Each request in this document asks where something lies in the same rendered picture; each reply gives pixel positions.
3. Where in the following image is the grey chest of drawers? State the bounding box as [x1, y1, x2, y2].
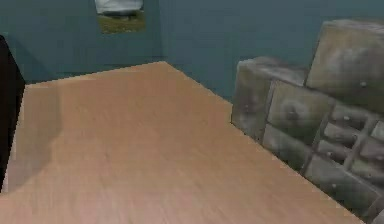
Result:
[230, 18, 384, 224]

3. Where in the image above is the black cabinet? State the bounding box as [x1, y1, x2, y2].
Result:
[0, 34, 27, 194]

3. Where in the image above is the window with white blind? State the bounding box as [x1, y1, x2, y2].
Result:
[94, 0, 147, 35]

